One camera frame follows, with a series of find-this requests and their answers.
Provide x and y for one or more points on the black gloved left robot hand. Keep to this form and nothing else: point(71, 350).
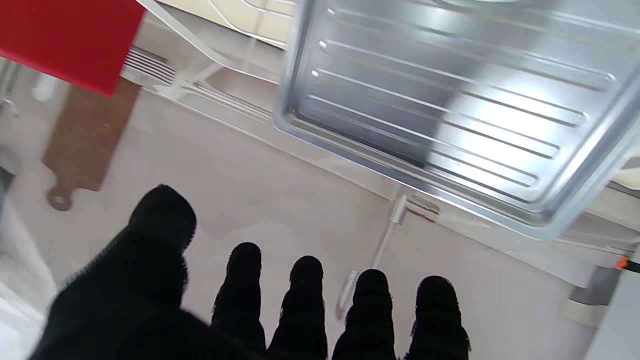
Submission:
point(140, 300)

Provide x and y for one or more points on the orange black banner clamp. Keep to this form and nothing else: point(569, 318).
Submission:
point(622, 263)

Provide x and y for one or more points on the red black toaster oven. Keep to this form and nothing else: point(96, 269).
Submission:
point(65, 35)

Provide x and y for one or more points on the ribbed grey metal baking tray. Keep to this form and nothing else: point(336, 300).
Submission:
point(450, 100)

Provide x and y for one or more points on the printed kitchen backdrop banner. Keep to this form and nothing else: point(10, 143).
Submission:
point(250, 175)

